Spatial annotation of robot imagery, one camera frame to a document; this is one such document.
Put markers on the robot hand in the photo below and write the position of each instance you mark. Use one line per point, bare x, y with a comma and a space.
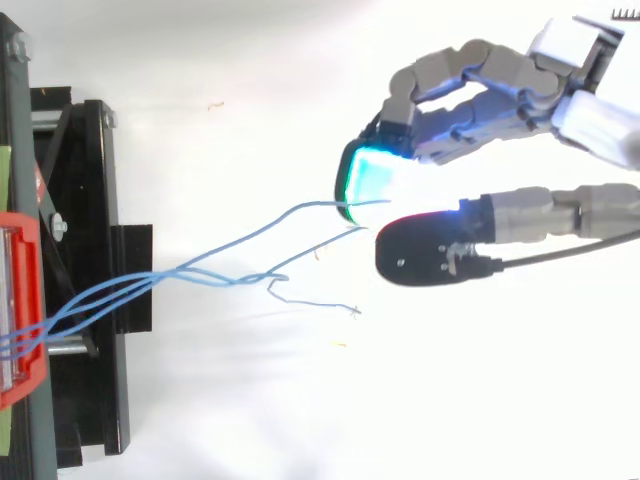
500, 120

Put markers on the black stand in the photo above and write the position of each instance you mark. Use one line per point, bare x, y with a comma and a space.
95, 200

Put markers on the red bin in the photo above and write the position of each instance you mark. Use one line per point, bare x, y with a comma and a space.
29, 250

